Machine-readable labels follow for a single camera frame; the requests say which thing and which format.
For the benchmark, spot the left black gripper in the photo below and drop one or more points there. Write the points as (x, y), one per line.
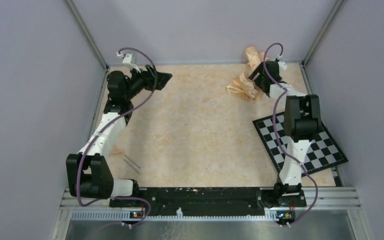
(147, 76)

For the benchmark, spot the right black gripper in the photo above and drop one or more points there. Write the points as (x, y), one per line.
(259, 71)

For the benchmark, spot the orange cloth napkin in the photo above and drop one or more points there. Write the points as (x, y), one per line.
(241, 86)

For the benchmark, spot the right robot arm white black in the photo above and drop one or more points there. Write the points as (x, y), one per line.
(302, 123)

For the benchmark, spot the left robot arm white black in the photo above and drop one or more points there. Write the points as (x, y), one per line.
(88, 173)

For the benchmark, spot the black white checkerboard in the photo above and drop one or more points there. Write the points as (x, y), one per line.
(323, 153)

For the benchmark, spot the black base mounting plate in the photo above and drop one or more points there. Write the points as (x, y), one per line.
(209, 201)

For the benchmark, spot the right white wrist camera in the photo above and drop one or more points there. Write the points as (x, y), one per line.
(282, 64)

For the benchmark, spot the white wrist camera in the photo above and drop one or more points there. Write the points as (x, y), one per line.
(129, 61)
(282, 64)

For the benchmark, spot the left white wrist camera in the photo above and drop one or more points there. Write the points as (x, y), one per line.
(129, 61)

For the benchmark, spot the aluminium front rail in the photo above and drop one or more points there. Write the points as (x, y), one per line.
(324, 199)

